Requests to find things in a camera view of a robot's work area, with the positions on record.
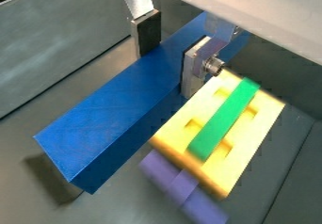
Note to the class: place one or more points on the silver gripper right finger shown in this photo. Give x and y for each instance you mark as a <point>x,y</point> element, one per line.
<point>201,59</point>

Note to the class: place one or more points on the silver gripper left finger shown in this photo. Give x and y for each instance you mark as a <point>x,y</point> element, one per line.
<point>146,25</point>

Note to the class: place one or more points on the blue long block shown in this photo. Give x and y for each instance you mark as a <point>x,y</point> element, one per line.
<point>94,138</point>

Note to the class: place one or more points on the yellow slotted board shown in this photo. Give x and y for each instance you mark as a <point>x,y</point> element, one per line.
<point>220,170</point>

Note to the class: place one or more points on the green long block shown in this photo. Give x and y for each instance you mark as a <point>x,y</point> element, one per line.
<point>208,139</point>

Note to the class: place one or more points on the purple cross-shaped block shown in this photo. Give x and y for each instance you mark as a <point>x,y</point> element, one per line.
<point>181,188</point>

